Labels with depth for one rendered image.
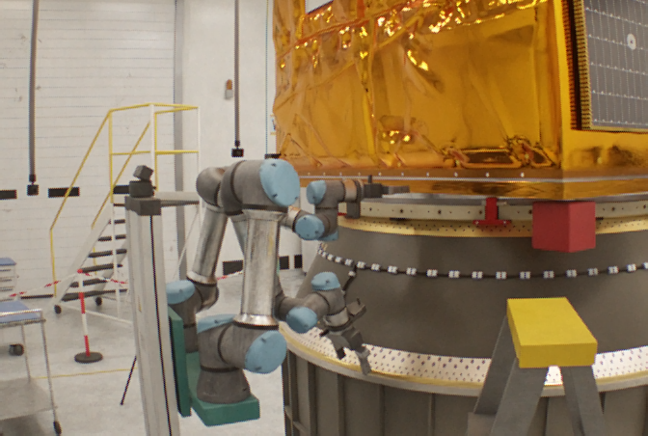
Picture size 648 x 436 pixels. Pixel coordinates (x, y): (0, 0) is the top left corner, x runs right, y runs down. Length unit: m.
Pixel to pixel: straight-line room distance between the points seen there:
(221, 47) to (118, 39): 1.77
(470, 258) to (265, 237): 0.82
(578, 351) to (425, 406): 0.97
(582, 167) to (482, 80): 0.40
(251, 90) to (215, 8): 1.52
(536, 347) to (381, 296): 1.12
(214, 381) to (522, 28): 1.29
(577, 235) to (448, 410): 0.71
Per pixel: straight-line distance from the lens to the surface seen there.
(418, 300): 2.11
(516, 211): 2.07
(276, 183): 1.49
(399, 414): 2.12
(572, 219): 1.76
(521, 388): 1.21
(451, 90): 1.99
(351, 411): 2.26
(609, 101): 1.83
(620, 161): 1.94
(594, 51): 1.80
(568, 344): 1.18
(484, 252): 2.09
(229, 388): 1.66
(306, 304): 1.69
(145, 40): 9.81
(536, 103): 1.72
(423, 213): 2.16
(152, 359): 1.74
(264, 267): 1.52
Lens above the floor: 1.86
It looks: 2 degrees down
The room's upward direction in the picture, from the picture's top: 1 degrees counter-clockwise
